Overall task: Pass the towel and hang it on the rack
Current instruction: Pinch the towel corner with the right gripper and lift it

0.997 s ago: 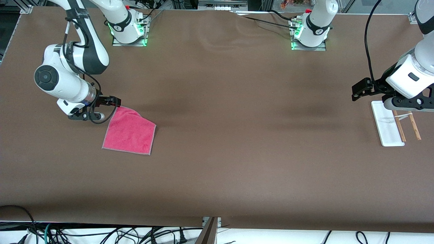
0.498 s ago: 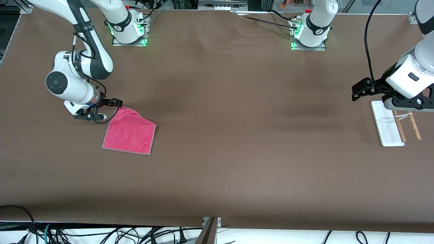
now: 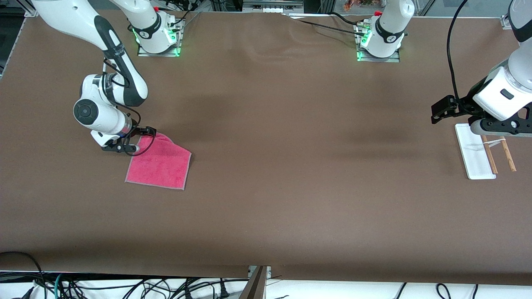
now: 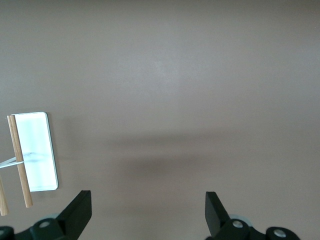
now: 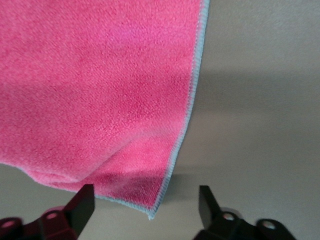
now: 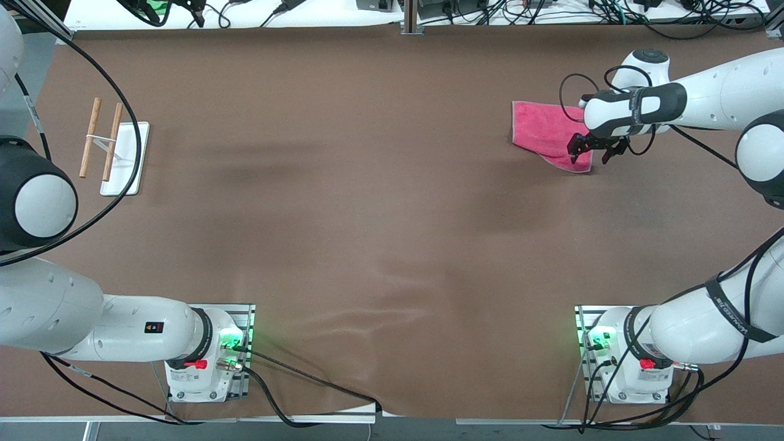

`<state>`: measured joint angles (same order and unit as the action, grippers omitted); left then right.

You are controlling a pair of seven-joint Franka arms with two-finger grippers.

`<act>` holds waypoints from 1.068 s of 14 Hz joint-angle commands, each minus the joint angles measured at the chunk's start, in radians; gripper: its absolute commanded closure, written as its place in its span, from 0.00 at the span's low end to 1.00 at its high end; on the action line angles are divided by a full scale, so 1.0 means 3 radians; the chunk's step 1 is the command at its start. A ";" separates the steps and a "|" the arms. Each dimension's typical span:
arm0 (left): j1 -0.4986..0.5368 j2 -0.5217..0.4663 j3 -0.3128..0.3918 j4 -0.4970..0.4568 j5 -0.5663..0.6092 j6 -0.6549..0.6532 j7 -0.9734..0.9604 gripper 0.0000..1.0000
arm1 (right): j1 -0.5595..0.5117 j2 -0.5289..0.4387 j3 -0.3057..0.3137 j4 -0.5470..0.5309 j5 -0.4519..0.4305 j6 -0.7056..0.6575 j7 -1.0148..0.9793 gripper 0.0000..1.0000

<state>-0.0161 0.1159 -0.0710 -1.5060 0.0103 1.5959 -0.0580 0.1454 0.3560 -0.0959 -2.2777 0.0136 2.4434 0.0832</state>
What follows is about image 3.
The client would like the orange patterned object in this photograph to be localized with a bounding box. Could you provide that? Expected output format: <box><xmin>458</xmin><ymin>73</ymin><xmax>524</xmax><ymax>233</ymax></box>
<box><xmin>343</xmin><ymin>0</ymin><xmax>385</xmax><ymax>11</ymax></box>

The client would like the teal cable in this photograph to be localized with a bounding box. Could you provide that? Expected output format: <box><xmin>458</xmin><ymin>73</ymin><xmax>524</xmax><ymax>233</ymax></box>
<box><xmin>53</xmin><ymin>272</ymin><xmax>65</xmax><ymax>299</ymax></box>

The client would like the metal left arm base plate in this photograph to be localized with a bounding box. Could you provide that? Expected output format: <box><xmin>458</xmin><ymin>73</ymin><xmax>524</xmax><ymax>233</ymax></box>
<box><xmin>356</xmin><ymin>24</ymin><xmax>402</xmax><ymax>63</ymax></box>

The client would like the black plug with cable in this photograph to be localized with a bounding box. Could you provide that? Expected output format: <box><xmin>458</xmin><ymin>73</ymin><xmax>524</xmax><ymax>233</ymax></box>
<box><xmin>215</xmin><ymin>278</ymin><xmax>232</xmax><ymax>299</ymax></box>

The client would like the thick black floor cable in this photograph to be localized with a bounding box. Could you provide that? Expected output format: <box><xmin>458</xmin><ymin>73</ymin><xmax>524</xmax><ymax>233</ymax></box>
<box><xmin>0</xmin><ymin>250</ymin><xmax>46</xmax><ymax>291</ymax></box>

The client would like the pink towel with grey edge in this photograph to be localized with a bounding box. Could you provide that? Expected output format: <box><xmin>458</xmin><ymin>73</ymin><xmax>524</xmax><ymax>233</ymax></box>
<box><xmin>125</xmin><ymin>132</ymin><xmax>192</xmax><ymax>191</ymax></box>

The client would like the white flat strip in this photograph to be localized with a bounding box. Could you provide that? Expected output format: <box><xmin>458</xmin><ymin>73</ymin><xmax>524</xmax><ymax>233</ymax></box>
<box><xmin>283</xmin><ymin>13</ymin><xmax>334</xmax><ymax>20</ymax></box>

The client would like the thin black base cable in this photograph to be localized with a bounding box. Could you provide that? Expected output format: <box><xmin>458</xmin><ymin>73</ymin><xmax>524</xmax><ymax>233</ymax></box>
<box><xmin>296</xmin><ymin>19</ymin><xmax>365</xmax><ymax>36</ymax></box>

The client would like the white rack with wooden rods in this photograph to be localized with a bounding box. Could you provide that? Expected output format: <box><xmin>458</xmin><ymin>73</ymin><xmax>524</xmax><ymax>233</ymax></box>
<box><xmin>454</xmin><ymin>123</ymin><xmax>517</xmax><ymax>180</ymax></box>

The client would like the brown table cover sheet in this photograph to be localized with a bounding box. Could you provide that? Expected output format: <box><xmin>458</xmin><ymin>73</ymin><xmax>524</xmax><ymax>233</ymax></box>
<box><xmin>0</xmin><ymin>8</ymin><xmax>532</xmax><ymax>286</ymax></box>

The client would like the grey power strip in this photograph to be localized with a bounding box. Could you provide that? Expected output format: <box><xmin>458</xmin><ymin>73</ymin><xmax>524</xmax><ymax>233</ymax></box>
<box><xmin>242</xmin><ymin>0</ymin><xmax>304</xmax><ymax>13</ymax></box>

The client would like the brown wooden post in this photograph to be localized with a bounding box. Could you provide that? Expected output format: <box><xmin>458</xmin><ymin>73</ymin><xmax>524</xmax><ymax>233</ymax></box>
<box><xmin>239</xmin><ymin>266</ymin><xmax>267</xmax><ymax>299</ymax></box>

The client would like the thick black base cable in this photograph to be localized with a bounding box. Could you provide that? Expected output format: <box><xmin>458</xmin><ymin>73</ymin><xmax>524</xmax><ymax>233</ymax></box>
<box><xmin>328</xmin><ymin>11</ymin><xmax>367</xmax><ymax>26</ymax></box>

